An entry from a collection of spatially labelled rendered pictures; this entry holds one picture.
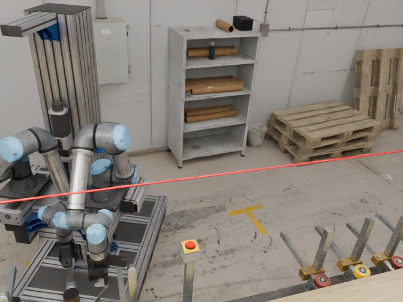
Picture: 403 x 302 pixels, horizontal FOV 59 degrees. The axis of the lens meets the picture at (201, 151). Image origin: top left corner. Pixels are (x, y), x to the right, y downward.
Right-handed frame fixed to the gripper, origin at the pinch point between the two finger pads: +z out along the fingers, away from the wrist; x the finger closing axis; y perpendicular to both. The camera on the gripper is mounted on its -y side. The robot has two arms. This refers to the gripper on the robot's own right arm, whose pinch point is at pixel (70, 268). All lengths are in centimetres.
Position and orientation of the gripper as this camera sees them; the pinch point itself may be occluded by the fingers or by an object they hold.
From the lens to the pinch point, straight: 212.2
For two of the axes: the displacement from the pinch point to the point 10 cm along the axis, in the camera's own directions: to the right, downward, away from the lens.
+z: -0.6, 8.6, 5.1
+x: -9.5, 1.0, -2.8
